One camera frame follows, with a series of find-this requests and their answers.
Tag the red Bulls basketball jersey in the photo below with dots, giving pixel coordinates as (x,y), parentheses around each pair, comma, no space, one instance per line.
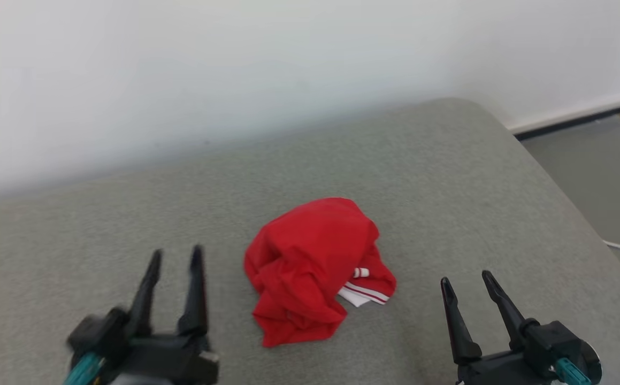
(304,256)

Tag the white and black baseboard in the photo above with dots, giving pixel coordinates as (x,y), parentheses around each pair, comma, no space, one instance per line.
(582,115)

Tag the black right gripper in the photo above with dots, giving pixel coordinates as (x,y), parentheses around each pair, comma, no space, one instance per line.
(507,371)

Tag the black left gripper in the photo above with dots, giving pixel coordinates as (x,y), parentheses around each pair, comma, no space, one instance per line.
(170,358)

